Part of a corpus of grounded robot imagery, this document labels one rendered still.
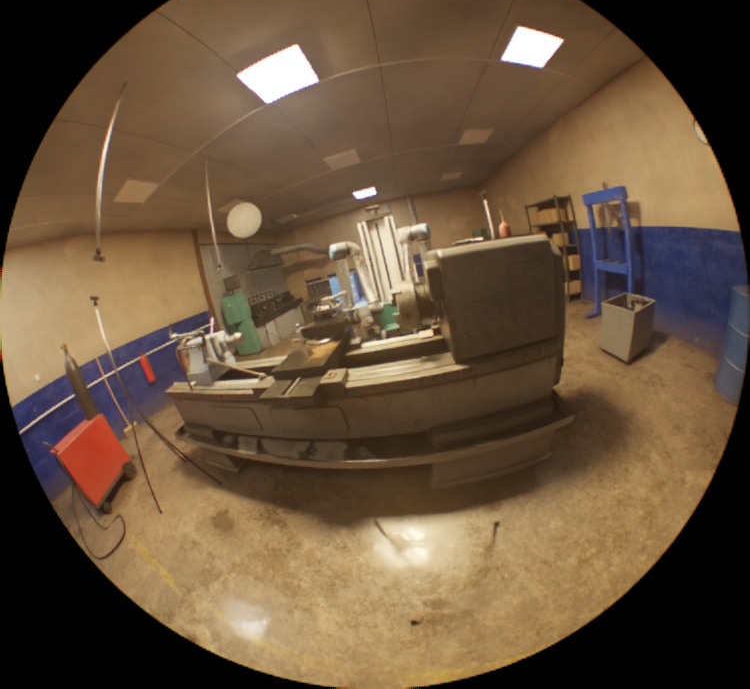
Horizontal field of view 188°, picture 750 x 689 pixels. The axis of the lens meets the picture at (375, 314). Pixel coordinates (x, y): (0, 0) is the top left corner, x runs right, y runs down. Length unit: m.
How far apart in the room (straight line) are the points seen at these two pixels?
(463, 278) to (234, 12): 2.34
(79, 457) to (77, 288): 2.69
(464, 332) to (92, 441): 3.44
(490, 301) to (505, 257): 0.20
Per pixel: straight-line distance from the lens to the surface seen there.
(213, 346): 1.73
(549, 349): 1.19
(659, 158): 3.80
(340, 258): 1.89
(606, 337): 2.90
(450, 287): 0.93
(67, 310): 4.73
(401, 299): 1.06
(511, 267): 1.01
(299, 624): 1.51
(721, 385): 3.01
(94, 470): 3.18
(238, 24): 2.28
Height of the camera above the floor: 1.34
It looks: 13 degrees down
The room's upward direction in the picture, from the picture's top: 14 degrees counter-clockwise
